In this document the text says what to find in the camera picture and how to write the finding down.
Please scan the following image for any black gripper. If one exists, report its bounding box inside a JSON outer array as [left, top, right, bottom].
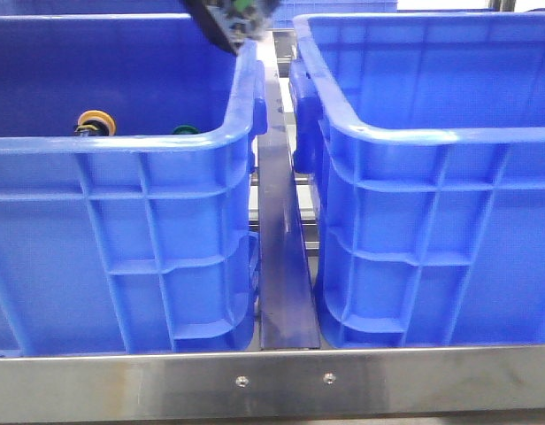
[[181, 0, 281, 55]]

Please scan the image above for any yellow push button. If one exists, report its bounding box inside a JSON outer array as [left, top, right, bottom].
[[73, 110, 117, 136]]

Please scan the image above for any blue bin with buttons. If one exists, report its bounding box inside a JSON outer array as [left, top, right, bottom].
[[0, 14, 267, 358]]

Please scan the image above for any blue crate far centre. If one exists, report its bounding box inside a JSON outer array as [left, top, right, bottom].
[[271, 0, 397, 29]]

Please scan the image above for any green push button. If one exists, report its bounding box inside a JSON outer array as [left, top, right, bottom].
[[172, 124, 200, 135]]

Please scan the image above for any empty blue plastic bin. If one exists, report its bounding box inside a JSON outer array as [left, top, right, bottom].
[[289, 12, 545, 348]]

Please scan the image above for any blue bin rear left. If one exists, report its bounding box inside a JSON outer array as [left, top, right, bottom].
[[0, 0, 188, 16]]

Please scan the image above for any steel divider strip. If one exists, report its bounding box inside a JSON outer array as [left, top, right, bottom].
[[254, 66, 322, 351]]

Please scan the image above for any steel shelf front rail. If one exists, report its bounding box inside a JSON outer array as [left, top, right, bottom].
[[0, 345, 545, 423]]

